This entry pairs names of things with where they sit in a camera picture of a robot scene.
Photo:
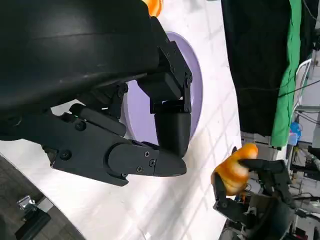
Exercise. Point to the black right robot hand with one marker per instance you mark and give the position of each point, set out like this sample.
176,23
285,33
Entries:
272,175

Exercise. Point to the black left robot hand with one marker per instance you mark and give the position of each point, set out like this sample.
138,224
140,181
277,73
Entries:
62,50

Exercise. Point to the orange white toy bread roll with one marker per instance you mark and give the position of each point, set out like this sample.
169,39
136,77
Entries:
155,7
232,170

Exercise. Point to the blue plastic object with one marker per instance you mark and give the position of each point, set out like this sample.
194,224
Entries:
295,132

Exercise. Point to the green cloth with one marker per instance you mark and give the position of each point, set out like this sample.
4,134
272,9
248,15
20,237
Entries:
287,100

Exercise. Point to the lilac plate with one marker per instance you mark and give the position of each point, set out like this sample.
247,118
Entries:
138,120

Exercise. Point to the black backdrop curtain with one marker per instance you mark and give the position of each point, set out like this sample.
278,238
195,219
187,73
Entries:
255,62

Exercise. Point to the black bracket with metal clamp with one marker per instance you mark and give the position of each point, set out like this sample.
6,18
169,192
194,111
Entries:
35,220

